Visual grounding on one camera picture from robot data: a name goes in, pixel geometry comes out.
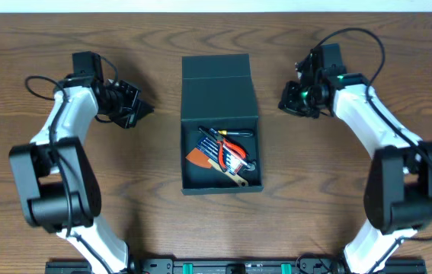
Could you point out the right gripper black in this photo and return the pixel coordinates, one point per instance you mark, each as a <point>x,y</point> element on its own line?
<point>281,104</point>

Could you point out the orange scraper with wooden handle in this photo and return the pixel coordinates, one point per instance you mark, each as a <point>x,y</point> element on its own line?
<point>198,158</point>

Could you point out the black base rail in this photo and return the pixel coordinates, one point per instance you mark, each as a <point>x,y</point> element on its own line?
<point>306,264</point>

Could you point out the red handled pliers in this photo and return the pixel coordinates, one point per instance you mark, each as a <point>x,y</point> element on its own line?
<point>227,147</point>

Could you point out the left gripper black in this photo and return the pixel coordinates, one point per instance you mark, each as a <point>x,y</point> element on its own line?
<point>129,103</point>

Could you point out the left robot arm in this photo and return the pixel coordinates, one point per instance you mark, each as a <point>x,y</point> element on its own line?
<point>55,182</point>

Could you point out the black gift box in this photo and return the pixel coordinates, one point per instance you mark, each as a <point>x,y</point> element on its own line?
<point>218,93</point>

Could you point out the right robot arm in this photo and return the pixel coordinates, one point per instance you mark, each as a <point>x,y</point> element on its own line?
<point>398,193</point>

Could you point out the blue precision screwdriver set case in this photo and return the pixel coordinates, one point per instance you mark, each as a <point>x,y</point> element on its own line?
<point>211,149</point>

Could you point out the small claw hammer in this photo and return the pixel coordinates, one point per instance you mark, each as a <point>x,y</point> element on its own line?
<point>205,131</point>

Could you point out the black yellow screwdriver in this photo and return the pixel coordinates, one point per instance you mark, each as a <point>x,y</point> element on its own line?
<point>239,133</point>

